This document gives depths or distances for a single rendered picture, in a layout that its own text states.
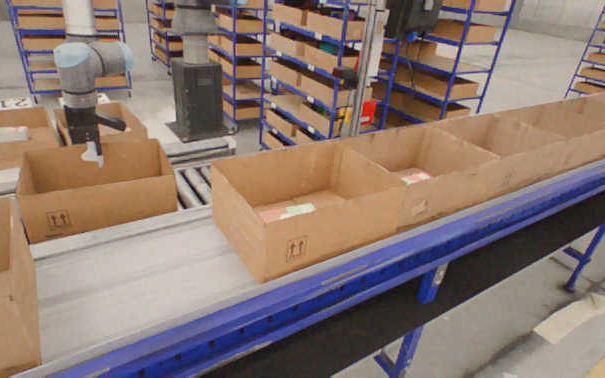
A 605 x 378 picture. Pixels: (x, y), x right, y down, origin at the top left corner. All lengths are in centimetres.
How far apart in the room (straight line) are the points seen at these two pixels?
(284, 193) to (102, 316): 56
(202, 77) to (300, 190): 84
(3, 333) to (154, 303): 25
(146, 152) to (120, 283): 67
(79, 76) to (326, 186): 77
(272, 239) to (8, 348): 44
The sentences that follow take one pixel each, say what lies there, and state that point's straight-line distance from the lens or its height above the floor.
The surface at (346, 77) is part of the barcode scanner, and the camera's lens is 189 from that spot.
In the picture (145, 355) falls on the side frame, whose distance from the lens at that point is 73.
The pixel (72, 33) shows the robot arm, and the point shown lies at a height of 124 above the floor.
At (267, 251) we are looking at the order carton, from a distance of 78.
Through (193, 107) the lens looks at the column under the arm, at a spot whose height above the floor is 90.
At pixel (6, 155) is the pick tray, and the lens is 174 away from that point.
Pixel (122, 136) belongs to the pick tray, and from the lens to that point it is 171.
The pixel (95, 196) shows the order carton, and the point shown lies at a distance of 119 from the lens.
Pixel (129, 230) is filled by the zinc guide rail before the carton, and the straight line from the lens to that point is 103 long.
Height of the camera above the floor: 148
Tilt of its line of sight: 30 degrees down
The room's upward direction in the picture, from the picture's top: 6 degrees clockwise
